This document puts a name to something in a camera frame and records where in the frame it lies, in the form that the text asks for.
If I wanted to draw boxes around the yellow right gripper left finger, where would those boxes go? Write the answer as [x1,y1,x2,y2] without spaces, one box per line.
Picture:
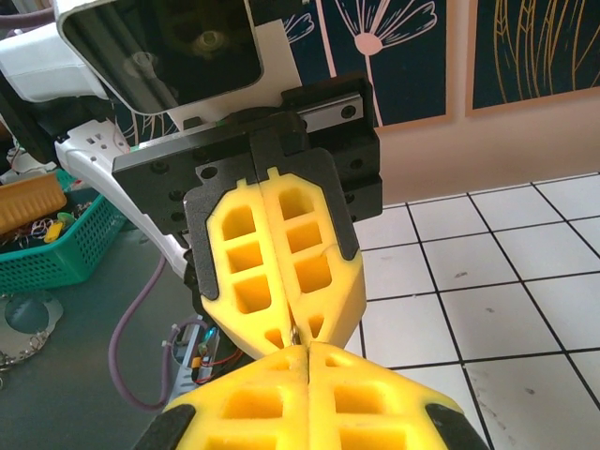
[133,345,311,450]

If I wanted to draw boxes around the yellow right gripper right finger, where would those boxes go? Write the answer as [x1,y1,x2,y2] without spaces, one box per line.
[307,341,491,450]

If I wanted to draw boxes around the green plastic basket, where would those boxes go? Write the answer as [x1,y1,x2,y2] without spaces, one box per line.
[0,168,127,294]

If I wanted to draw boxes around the silver key holder plate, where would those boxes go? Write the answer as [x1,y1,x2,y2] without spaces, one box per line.
[0,289,65,390]

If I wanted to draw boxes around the yellow key tag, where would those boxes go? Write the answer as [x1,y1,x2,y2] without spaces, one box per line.
[42,219,65,243]

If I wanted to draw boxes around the tan ribbed block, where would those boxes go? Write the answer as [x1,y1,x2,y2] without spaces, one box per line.
[0,172,68,236]

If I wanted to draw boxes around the red black power wires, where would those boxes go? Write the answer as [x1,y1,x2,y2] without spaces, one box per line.
[190,345,246,377]

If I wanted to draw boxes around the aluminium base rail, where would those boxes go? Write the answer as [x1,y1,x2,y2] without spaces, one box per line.
[161,322,221,388]

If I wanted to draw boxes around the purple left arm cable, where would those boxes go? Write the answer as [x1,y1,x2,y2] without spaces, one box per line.
[0,0,210,410]

